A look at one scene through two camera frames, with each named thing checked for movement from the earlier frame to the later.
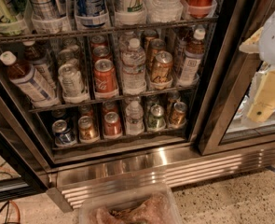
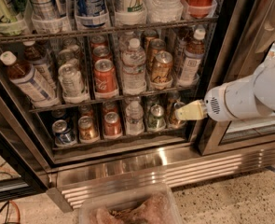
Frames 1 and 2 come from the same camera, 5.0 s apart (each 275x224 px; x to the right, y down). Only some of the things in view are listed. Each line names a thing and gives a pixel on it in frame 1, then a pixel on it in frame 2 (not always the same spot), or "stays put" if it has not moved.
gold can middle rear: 148,35 stays put
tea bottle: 194,53 stays put
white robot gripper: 274,42 -> 221,103
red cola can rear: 98,40 stays put
